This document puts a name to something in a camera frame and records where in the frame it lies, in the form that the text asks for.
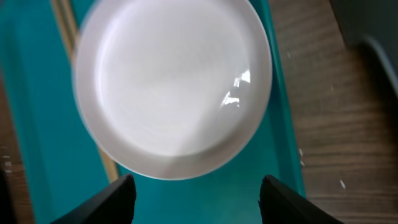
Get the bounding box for large white plate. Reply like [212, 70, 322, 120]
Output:
[73, 0, 272, 180]

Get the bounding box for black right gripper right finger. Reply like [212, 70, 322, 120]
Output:
[258, 175, 342, 224]

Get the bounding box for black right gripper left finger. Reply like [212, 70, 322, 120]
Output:
[53, 174, 137, 224]

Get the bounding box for teal plastic tray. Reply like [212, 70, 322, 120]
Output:
[1, 1, 305, 223]

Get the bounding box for grey dishwasher rack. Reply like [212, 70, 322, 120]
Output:
[330, 0, 397, 92]

